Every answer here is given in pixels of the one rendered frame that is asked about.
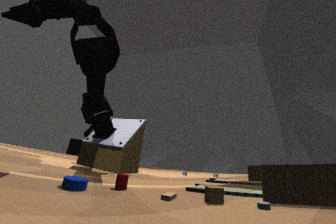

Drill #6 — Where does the white strip with teal polka dots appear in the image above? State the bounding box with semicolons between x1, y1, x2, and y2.
193;185;263;198

